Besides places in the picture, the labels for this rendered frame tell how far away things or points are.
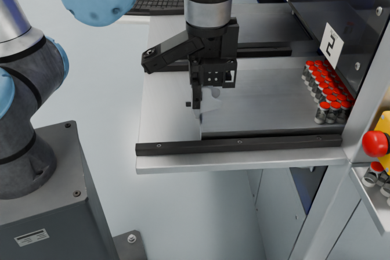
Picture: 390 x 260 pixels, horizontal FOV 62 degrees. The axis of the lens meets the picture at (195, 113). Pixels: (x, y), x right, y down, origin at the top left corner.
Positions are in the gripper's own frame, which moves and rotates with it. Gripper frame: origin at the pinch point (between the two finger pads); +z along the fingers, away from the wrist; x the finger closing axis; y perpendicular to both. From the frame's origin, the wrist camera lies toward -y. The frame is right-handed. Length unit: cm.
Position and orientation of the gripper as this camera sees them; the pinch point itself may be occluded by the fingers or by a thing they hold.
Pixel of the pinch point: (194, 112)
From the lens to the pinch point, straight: 66.2
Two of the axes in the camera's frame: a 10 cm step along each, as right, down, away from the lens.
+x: -0.6, -6.6, 7.5
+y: 10.0, -0.3, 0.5
